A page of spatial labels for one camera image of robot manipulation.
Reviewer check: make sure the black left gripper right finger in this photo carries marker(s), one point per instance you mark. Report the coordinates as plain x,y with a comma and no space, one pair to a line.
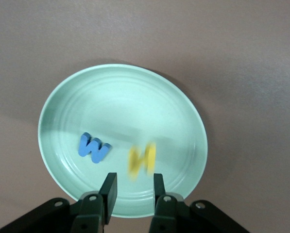
169,216

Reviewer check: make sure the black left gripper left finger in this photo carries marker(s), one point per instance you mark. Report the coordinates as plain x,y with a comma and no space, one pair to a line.
91,213

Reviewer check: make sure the yellow capital letter H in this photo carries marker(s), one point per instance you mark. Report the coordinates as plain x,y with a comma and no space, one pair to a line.
150,155

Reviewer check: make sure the blue capital letter M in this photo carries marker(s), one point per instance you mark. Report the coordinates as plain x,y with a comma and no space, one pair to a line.
83,146

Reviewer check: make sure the green plate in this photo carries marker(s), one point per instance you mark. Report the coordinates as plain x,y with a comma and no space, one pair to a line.
123,109

